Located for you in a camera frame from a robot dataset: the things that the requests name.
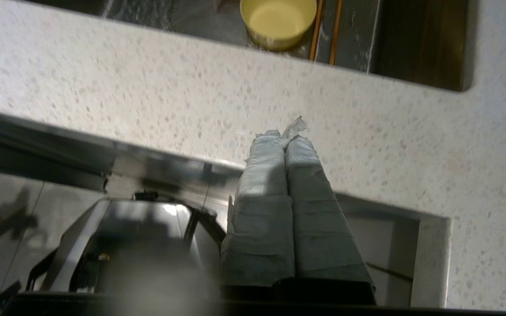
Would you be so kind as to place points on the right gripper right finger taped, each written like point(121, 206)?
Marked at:
point(323, 228)

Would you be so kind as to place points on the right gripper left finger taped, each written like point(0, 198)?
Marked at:
point(259, 219)

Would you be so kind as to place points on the brown wooden chopstick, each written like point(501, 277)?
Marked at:
point(316, 35)
point(335, 35)

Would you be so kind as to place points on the yellow plastic bowl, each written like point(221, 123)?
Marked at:
point(279, 22)

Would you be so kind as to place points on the stainless steel sink basin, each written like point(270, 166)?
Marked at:
point(420, 44)

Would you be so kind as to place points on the white cabinet side panel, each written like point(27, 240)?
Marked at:
point(431, 263)

